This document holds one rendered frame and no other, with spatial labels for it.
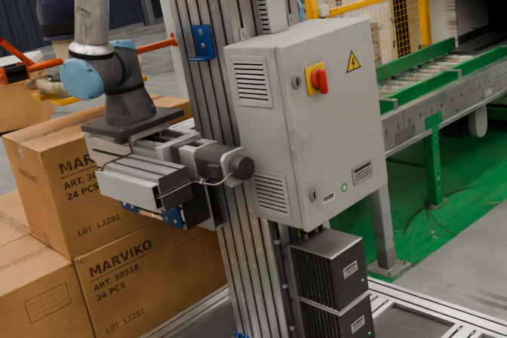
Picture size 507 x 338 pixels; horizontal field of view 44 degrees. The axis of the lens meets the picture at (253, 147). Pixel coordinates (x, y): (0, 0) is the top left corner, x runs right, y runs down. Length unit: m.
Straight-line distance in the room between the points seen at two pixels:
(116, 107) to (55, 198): 0.50
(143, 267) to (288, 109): 1.13
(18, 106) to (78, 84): 2.41
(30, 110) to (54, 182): 1.94
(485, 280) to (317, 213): 1.34
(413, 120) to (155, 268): 1.45
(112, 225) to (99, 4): 0.93
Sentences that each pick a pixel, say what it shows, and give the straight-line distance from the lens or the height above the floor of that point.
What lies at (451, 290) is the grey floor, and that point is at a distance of 2.75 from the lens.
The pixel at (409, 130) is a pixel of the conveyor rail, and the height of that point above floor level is 0.48.
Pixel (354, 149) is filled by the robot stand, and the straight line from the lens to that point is 1.67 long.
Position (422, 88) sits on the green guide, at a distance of 3.39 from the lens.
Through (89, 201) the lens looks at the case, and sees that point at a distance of 2.26.
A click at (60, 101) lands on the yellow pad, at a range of 2.23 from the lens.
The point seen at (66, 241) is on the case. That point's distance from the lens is 2.26.
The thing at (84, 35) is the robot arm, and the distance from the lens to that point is 1.69.
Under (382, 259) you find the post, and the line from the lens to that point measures 2.88.
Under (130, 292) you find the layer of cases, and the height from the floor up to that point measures 0.33.
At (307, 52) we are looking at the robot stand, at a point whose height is 1.20.
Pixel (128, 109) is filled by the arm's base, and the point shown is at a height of 1.08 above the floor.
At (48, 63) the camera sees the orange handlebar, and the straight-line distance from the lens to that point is 2.33.
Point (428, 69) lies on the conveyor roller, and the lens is 4.01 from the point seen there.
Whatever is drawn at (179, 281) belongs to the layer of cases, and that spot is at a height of 0.27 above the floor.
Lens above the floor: 1.47
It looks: 18 degrees down
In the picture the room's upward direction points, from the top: 10 degrees counter-clockwise
